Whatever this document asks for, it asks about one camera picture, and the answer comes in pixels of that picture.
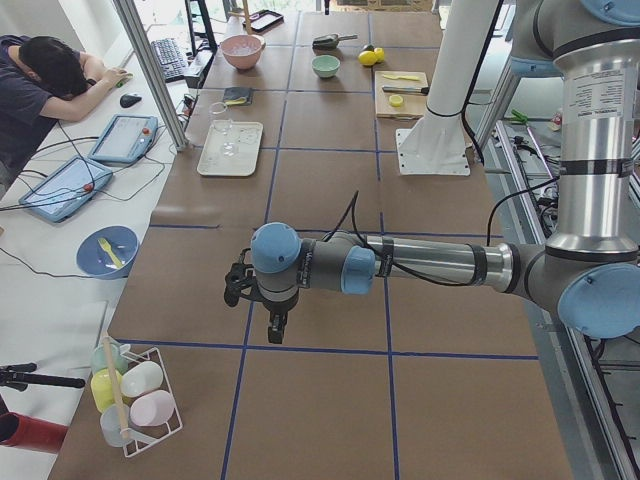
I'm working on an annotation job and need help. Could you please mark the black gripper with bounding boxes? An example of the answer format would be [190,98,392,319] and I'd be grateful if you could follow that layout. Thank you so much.
[259,286,299,344]

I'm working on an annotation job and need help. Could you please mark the green bowl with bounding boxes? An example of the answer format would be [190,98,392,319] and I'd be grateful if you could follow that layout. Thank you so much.
[311,55,341,79]

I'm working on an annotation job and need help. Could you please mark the metal ice scoop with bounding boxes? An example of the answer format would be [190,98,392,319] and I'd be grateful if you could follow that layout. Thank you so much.
[312,34,358,50]

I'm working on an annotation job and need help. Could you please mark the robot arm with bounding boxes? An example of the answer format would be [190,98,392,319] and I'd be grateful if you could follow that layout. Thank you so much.
[225,1,639,343]

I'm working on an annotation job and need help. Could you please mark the blue bowl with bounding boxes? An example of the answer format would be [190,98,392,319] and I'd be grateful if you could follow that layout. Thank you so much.
[76,226,139,280]

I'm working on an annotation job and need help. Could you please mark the pink bowl with ice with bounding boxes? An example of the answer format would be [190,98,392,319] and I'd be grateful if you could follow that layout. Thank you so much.
[219,34,266,70]

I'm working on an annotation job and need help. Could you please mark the white cup in rack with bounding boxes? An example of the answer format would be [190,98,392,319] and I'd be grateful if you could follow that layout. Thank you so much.
[120,361,164,398]

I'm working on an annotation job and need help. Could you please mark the pink cup in rack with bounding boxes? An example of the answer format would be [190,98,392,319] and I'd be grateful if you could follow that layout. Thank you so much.
[130,390,176,426]

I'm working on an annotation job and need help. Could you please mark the white bear tray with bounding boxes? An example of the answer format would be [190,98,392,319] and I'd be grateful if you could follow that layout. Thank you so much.
[196,120,263,177]

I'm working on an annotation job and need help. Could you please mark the yellow cup in rack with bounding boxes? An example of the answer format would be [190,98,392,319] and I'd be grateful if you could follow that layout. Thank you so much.
[90,368,115,413]

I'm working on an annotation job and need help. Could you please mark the yellow plastic fork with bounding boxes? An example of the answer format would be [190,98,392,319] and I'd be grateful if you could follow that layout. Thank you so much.
[98,237,124,269]

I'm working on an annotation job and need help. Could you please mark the grey cup in rack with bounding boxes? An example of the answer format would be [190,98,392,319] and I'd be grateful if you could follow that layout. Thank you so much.
[100,404,133,447]

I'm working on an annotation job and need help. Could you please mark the wine glass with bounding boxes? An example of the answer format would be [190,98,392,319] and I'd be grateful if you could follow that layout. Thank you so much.
[209,101,238,157]

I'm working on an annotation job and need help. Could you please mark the grey folded cloth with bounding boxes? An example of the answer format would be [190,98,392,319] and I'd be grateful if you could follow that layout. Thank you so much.
[222,86,254,106]

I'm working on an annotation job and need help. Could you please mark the far blue teach pendant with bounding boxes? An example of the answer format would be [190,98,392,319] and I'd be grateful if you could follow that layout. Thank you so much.
[88,114,159,165]

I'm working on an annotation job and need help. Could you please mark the blue teach pendant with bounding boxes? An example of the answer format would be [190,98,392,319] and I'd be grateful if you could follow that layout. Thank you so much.
[88,114,159,165]
[19,156,113,223]

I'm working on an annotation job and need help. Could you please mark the wooden cutting board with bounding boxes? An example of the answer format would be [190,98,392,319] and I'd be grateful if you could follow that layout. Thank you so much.
[374,71,429,119]

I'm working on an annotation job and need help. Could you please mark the near blue teach pendant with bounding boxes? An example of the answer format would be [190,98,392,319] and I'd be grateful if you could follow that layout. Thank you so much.
[19,156,113,223]

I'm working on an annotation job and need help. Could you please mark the half lemon slice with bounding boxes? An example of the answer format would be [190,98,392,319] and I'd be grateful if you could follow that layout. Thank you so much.
[388,94,404,107]

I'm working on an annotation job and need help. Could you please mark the black tripod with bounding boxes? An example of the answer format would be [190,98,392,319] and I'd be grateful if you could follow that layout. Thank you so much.
[1,362,86,392]

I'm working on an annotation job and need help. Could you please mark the black computer mouse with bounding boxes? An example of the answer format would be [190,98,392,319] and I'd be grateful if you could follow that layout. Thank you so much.
[119,93,142,109]

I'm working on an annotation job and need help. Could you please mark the yellow plastic knife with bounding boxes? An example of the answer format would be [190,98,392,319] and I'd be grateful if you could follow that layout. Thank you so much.
[382,74,421,82]

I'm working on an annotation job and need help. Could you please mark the yellow lemon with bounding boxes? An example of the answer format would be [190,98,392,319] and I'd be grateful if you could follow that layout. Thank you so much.
[358,50,378,67]
[373,47,385,63]

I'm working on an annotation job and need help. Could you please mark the red cylinder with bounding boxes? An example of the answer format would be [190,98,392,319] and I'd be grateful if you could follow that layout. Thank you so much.
[1,412,68,453]

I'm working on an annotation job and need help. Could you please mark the black keyboard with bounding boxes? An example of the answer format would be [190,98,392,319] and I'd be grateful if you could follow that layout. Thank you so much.
[151,38,189,83]

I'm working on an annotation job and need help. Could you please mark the wooden stand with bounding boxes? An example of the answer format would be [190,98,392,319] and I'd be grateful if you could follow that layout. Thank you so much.
[241,0,255,35]

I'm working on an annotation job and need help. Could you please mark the person in dark shirt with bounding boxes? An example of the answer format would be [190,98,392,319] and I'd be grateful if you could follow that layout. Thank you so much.
[1,35,130,193]

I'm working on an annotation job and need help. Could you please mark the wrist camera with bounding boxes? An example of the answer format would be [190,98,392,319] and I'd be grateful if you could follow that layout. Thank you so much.
[224,248,261,307]

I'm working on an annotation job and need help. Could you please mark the white wire cup rack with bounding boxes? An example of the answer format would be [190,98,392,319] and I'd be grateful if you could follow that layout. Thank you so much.
[100,336,183,459]

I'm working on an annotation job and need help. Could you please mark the white camera pole base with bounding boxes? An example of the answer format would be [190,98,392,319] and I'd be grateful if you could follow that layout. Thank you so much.
[396,0,502,176]

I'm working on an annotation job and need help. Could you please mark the metal handled knife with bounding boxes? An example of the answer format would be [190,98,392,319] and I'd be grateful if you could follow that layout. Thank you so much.
[382,85,430,96]

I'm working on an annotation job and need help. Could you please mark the aluminium frame post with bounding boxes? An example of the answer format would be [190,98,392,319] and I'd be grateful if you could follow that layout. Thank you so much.
[113,0,189,152]

